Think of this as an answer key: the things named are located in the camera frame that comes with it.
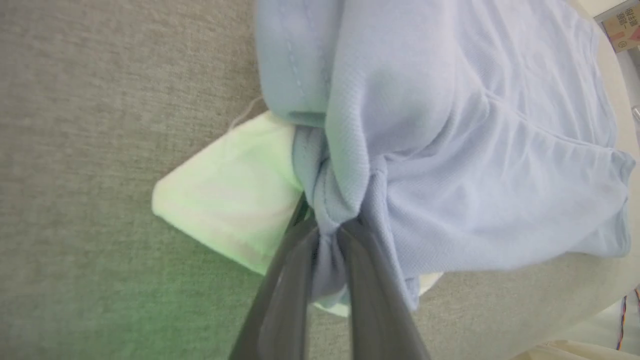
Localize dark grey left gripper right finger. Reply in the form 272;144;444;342
337;220;433;360

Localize light blue garment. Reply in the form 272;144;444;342
255;0;637;313

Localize white cloth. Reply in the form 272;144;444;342
151;97;446;318

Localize printed cardboard box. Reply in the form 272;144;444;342
594;0;640;54

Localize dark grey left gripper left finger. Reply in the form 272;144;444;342
227;194;321;360

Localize thin coloured cables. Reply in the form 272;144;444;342
616;286;640;352

